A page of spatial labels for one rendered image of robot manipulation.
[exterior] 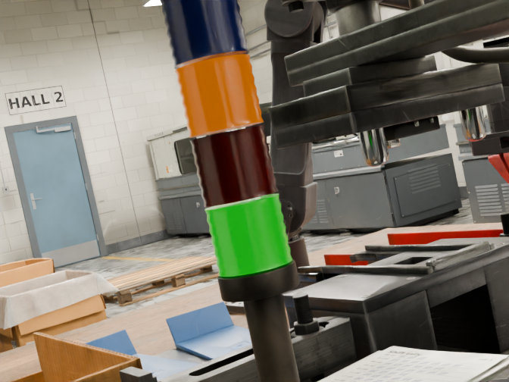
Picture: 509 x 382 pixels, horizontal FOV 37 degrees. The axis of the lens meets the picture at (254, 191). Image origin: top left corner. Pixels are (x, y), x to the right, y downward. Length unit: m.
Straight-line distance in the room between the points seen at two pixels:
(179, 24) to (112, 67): 11.98
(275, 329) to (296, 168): 0.66
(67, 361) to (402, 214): 6.99
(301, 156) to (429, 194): 6.90
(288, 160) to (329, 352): 0.51
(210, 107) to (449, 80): 0.32
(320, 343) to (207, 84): 0.24
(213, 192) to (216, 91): 0.05
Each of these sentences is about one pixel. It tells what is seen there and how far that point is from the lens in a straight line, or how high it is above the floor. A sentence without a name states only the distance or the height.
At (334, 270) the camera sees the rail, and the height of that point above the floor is 0.99.
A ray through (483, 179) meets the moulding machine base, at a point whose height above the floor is 0.47.
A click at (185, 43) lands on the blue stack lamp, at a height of 1.16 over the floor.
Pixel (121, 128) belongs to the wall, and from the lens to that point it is 12.21.
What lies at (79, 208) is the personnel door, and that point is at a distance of 11.85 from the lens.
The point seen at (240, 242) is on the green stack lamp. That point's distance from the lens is 0.36.
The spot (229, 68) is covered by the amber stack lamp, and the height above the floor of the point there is 1.15.
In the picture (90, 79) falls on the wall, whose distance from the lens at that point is 12.18.
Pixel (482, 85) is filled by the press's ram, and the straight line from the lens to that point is 0.68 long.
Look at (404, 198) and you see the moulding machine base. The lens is 7.68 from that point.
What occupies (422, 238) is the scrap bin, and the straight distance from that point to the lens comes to 1.00.
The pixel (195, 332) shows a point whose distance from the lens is 0.83.
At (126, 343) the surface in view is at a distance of 0.83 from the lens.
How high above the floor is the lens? 1.11
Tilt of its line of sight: 3 degrees down
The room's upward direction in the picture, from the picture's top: 12 degrees counter-clockwise
